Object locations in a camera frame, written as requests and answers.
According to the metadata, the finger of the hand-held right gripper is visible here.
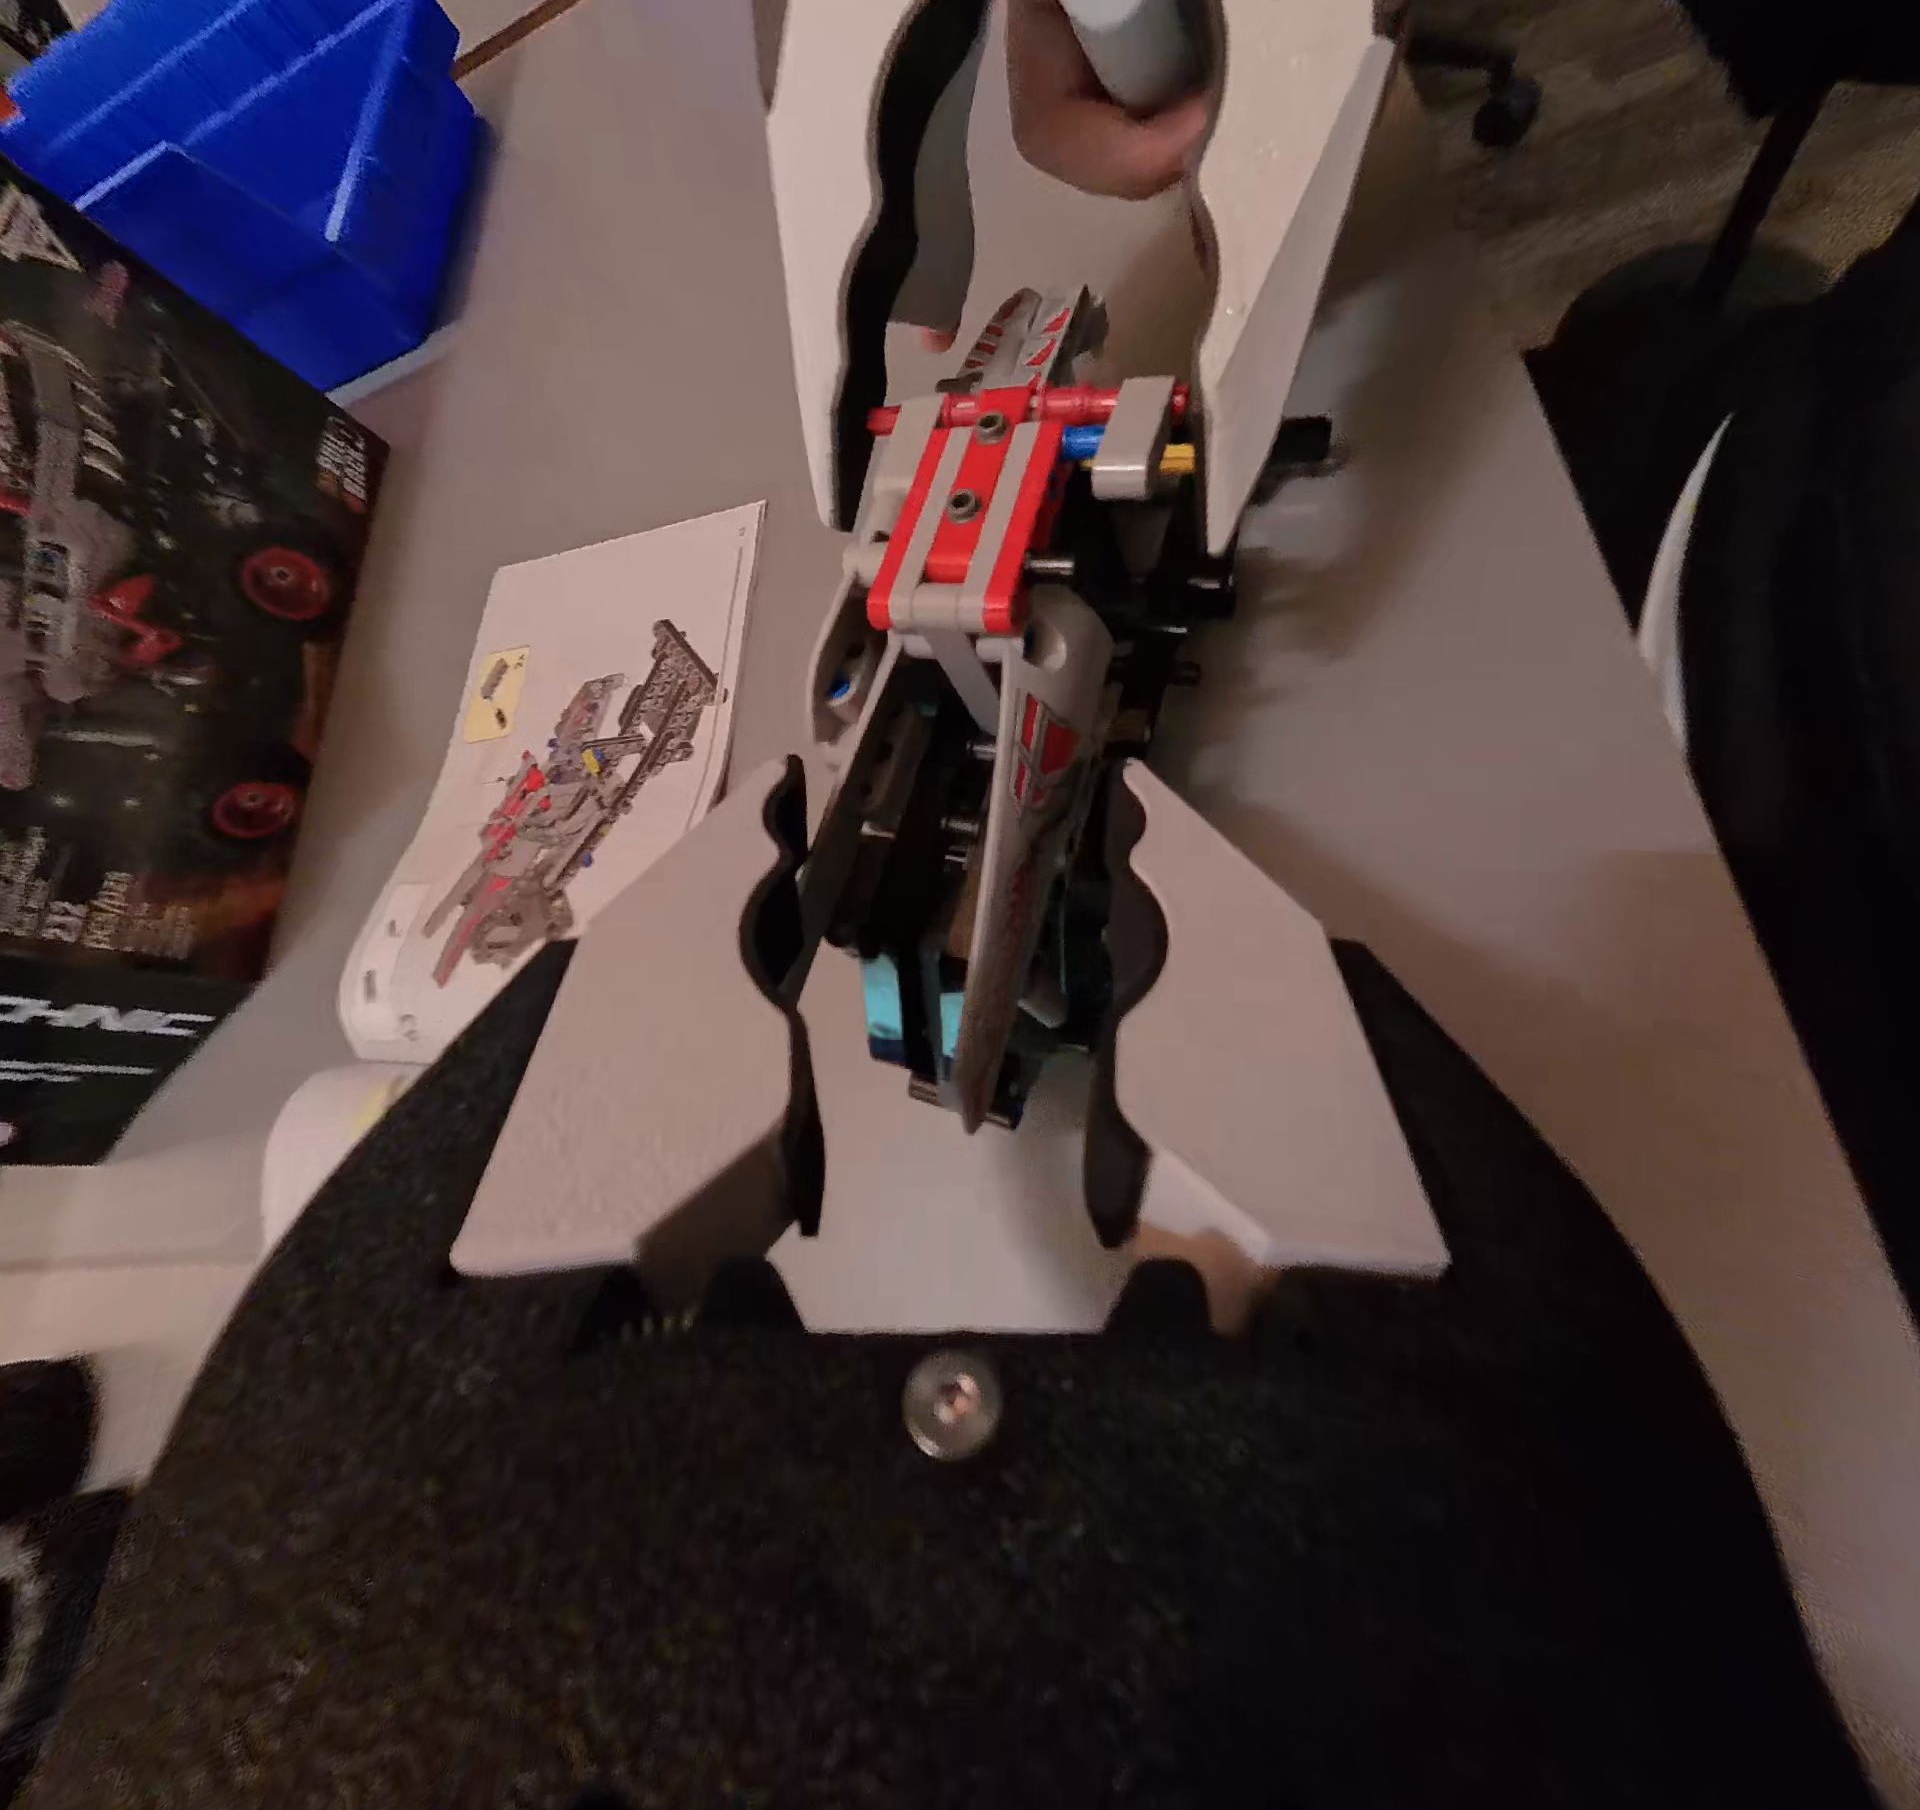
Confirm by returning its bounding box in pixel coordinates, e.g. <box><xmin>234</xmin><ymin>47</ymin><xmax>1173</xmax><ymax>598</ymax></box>
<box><xmin>764</xmin><ymin>0</ymin><xmax>1021</xmax><ymax>534</ymax></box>
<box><xmin>1170</xmin><ymin>0</ymin><xmax>1406</xmax><ymax>554</ymax></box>

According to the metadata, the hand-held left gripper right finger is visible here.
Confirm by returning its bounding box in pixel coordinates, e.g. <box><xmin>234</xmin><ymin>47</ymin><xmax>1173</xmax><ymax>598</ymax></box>
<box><xmin>1083</xmin><ymin>759</ymin><xmax>1452</xmax><ymax>1286</ymax></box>

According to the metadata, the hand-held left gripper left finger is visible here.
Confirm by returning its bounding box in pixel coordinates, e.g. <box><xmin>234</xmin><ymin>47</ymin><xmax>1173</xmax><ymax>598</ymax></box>
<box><xmin>445</xmin><ymin>752</ymin><xmax>830</xmax><ymax>1309</ymax></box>

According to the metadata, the grey black brick truck model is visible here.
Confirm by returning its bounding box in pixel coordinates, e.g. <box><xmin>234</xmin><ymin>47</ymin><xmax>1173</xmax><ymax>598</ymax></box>
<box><xmin>794</xmin><ymin>283</ymin><xmax>1345</xmax><ymax>1137</ymax></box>

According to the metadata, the person's right hand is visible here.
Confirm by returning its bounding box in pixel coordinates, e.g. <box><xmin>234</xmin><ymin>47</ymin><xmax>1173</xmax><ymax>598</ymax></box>
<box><xmin>990</xmin><ymin>0</ymin><xmax>1220</xmax><ymax>201</ymax></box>

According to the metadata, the open instruction booklet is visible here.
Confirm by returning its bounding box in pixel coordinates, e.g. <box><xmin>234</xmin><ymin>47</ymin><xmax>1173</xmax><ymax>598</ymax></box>
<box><xmin>262</xmin><ymin>497</ymin><xmax>770</xmax><ymax>1242</ymax></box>

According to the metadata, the blue plastic bin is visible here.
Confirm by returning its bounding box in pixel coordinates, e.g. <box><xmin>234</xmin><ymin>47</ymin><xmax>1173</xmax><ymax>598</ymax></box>
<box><xmin>0</xmin><ymin>0</ymin><xmax>481</xmax><ymax>393</ymax></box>

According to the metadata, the dark toy truck box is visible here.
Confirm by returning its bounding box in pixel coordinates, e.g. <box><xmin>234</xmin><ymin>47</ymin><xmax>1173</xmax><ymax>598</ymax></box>
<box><xmin>0</xmin><ymin>167</ymin><xmax>392</xmax><ymax>1167</ymax></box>

